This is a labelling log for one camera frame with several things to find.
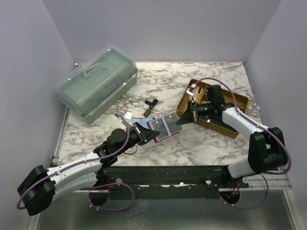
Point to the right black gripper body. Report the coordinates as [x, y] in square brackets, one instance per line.
[204, 109]

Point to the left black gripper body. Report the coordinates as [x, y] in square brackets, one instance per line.
[135, 136]

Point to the black leather card holder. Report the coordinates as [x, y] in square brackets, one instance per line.
[142, 121]

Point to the red leather card holder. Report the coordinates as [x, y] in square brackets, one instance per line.
[165, 125]

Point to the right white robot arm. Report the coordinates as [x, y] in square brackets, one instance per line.
[266, 145]

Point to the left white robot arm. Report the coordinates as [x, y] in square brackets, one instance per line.
[41, 185]

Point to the black pen tool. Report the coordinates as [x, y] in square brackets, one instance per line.
[225, 125]

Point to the woven bamboo organizer tray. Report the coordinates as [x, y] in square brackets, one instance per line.
[219, 98]

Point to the black T-shaped tool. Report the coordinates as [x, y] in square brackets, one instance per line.
[151, 106]

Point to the green plastic storage box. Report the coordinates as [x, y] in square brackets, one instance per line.
[95, 85]

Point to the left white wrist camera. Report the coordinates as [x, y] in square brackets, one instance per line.
[127, 118]

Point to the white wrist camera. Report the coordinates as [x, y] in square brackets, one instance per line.
[127, 118]
[192, 92]

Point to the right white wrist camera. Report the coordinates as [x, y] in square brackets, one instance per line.
[192, 92]

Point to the aluminium extrusion rail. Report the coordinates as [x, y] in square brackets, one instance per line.
[263, 182]

